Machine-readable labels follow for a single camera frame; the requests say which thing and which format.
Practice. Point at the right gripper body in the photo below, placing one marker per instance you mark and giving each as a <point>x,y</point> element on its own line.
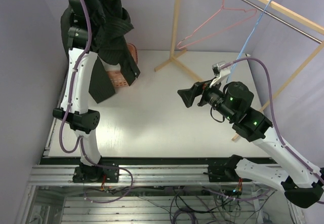
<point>207,94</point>

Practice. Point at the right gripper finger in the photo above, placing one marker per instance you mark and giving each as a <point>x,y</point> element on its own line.
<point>199,86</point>
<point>188,96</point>

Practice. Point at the pink wire hanger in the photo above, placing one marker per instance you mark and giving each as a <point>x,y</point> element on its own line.
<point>226,17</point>

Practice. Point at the blue wire hanger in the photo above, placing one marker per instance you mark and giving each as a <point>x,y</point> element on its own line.
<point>248,39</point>

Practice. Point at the dark striped shirt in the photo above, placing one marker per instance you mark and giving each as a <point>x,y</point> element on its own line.
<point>110,22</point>

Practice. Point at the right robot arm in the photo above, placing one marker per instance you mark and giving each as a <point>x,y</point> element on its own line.
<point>298,179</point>

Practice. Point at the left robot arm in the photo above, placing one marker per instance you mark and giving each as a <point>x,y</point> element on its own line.
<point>78,122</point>

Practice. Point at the pink plastic basket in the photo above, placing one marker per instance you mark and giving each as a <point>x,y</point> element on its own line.
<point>115,71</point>

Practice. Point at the metal hanging rod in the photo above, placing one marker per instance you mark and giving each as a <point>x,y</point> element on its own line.
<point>292,15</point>

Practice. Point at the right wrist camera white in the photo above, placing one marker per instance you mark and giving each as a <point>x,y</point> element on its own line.
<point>221,71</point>

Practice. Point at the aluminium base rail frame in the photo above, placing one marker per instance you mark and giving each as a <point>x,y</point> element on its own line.
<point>50,181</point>

